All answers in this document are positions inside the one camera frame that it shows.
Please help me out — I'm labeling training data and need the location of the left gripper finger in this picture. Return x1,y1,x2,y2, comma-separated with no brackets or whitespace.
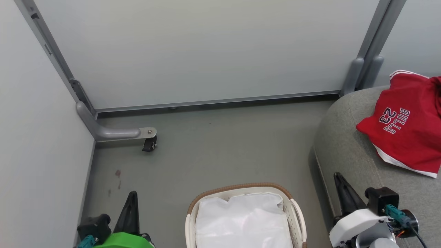
113,191,141,235

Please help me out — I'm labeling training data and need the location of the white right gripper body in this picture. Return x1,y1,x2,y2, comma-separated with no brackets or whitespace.
329,208,397,248

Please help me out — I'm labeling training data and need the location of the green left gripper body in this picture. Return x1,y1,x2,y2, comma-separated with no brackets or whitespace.
92,231,155,248

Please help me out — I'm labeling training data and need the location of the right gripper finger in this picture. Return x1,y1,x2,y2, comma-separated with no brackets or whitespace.
333,172,367,223

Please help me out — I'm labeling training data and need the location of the red Bulls 23 jersey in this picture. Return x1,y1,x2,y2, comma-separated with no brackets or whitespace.
356,70,441,179

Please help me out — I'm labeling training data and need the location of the white plastic laundry basket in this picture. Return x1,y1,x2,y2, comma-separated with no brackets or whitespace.
185,182,308,248

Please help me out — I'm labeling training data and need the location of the grey fabric sofa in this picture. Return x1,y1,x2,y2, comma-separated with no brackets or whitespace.
312,85,441,248

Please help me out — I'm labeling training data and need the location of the black caster wheel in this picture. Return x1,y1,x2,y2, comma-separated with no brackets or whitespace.
142,136,158,153

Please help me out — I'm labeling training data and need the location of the white cloth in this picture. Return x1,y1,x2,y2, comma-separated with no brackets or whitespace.
195,192,294,248

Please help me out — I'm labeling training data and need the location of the teal left cable connector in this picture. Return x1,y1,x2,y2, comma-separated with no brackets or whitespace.
76,235,96,248

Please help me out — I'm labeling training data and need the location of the teal cable connector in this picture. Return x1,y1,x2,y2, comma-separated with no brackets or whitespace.
76,235,96,248
384,204,413,228

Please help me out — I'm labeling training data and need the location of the teal right cable connector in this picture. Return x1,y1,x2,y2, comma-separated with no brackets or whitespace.
384,204,413,228

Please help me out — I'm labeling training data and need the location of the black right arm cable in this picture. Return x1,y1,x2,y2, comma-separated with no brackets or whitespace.
408,223,429,248

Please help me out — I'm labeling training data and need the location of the grey partition panel frame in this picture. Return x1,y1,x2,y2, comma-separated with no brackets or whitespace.
14,0,157,142

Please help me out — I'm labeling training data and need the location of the grey partition bottom rail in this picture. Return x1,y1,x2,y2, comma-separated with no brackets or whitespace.
94,90,342,114

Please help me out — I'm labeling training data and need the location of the grey double partition post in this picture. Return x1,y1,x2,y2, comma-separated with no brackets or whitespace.
339,0,408,97

